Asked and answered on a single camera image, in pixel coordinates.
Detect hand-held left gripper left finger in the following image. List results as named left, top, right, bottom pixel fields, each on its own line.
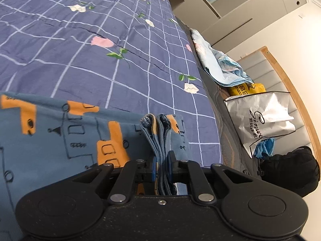
left=72, top=158, right=161, bottom=205

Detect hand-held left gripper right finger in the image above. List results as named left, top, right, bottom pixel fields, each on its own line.
left=168, top=150, right=254, bottom=205

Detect blue pants with orange print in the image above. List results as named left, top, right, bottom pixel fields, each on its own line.
left=0, top=92, right=194, bottom=241

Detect blue plastic item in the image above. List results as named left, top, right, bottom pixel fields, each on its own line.
left=253, top=138, right=275, bottom=159

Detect white plastic bag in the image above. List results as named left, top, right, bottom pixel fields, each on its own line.
left=224, top=90, right=297, bottom=159

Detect yellow bag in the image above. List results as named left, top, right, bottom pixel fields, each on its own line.
left=227, top=82, right=266, bottom=97

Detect light blue crumpled blanket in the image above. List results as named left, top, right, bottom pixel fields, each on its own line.
left=190, top=29, right=254, bottom=87

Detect black backpack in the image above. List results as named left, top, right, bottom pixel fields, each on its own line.
left=258, top=146, right=321, bottom=198

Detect purple checked floral quilt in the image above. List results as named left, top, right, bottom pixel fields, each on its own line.
left=0, top=0, right=223, bottom=168

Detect wooden padded headboard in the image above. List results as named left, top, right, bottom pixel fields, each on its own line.
left=236, top=46, right=319, bottom=157

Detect beige window cabinet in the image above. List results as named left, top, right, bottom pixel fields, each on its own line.
left=157, top=0, right=221, bottom=29

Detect tall beige wardrobe with round hole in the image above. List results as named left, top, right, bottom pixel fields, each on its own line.
left=208, top=0, right=309, bottom=46

